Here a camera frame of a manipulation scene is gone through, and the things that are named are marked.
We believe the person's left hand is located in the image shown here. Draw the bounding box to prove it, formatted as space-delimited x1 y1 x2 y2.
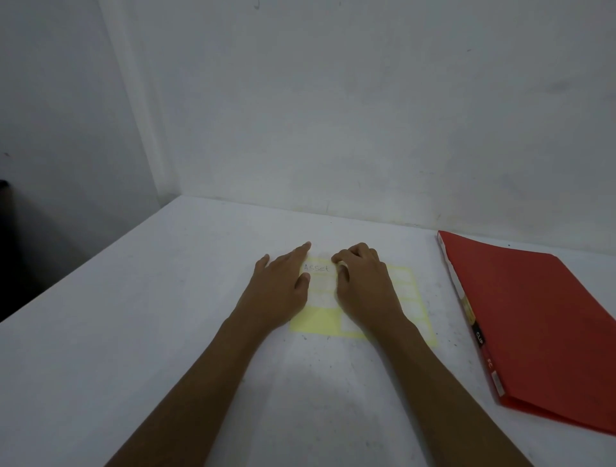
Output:
230 242 313 336

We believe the person's right hand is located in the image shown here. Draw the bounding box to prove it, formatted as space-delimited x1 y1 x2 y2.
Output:
331 243 417 340

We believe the yellow label sticker sheet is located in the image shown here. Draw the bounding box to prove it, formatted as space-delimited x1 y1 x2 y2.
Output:
289 257 439 348

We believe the person's left forearm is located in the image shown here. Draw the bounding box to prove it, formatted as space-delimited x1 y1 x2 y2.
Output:
105 315 295 467

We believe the person's right forearm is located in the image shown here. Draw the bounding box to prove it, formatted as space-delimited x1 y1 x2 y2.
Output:
367 322 533 467

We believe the white handwritten label sticker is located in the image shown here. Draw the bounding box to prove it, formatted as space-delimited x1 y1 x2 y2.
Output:
301 260 338 279

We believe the red plastic file folder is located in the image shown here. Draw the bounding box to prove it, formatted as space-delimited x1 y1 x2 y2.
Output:
436 230 616 437

